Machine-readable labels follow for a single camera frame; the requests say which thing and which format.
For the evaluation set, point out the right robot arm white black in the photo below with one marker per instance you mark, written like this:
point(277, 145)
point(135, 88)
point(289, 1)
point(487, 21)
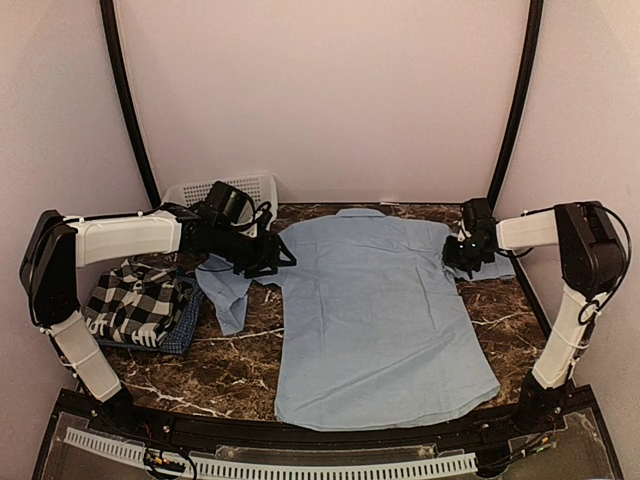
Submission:
point(595, 250)

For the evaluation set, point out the black frame post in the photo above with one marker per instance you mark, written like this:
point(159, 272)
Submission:
point(521, 88)
point(126, 102)

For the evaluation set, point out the black white plaid folded shirt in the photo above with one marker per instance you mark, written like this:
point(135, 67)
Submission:
point(132, 305)

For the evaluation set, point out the white plastic mesh basket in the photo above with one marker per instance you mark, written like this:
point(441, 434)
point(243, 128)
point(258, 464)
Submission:
point(260, 187)

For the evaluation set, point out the blue checked folded shirt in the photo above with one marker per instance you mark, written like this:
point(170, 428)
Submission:
point(187, 320)

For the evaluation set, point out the right black frame post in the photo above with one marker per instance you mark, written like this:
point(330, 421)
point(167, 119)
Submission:
point(521, 88)

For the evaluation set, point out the left black frame post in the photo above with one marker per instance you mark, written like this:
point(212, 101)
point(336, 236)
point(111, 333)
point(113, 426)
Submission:
point(126, 102)

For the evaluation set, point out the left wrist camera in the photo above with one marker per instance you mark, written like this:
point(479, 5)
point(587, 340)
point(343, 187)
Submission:
point(261, 219)

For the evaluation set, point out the light blue long sleeve shirt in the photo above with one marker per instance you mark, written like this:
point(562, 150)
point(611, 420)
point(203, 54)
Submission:
point(376, 334)

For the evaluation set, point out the white slotted cable duct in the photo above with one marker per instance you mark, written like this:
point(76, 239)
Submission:
point(206, 467)

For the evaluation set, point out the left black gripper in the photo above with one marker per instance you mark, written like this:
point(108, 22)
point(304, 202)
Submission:
point(266, 256)

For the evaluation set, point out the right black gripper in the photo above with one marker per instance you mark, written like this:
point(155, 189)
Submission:
point(451, 259)

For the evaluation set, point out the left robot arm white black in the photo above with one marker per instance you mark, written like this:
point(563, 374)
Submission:
point(226, 223)

